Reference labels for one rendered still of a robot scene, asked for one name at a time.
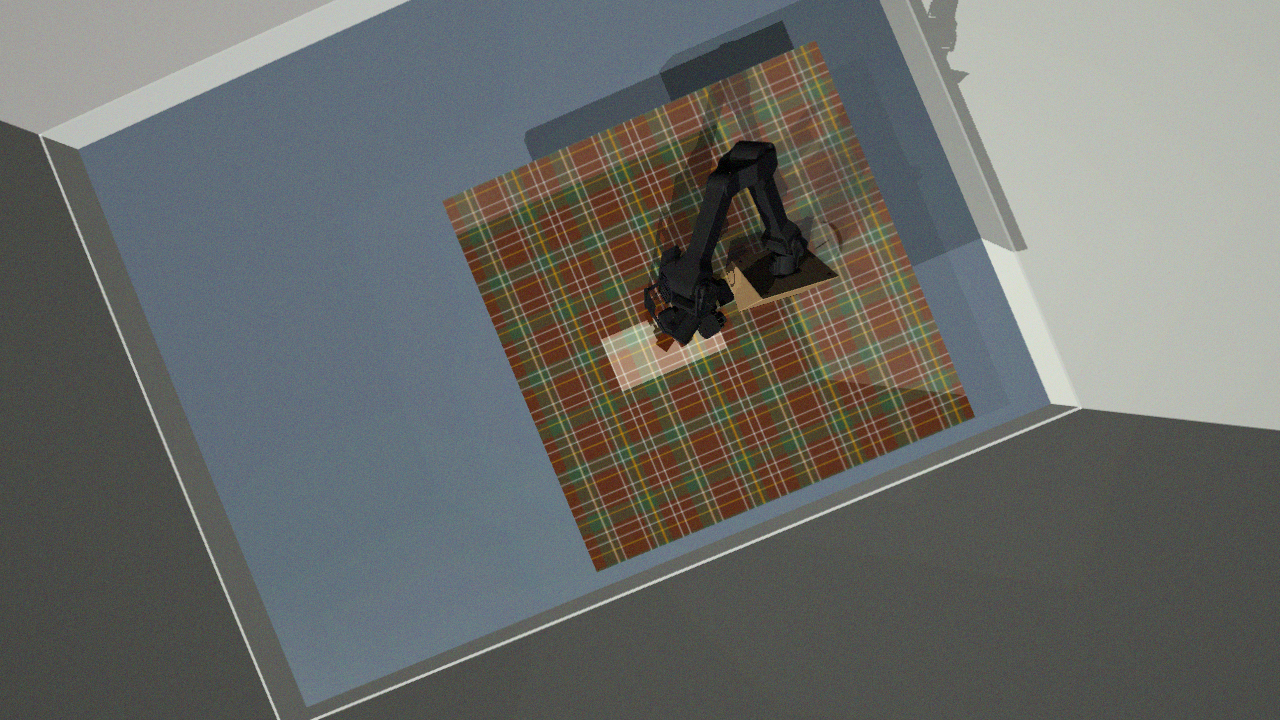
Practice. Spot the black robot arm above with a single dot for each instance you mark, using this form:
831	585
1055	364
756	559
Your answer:
749	164

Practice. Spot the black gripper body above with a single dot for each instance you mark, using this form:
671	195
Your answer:
724	296

